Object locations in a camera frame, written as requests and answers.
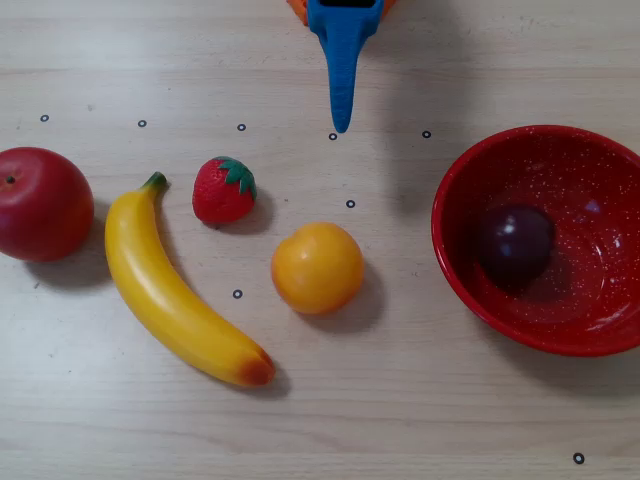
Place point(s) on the dark purple plum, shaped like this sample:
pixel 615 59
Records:
pixel 515 250

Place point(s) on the orange round fruit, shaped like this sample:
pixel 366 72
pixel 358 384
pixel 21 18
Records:
pixel 317 267

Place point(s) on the red speckled bowl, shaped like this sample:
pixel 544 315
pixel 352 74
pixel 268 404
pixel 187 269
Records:
pixel 590 310

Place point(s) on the red apple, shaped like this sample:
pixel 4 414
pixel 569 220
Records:
pixel 42 205

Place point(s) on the yellow banana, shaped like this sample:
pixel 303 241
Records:
pixel 150 280

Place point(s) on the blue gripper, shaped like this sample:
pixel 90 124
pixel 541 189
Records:
pixel 345 35

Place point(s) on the red strawberry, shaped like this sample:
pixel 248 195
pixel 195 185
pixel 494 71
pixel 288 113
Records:
pixel 220 197

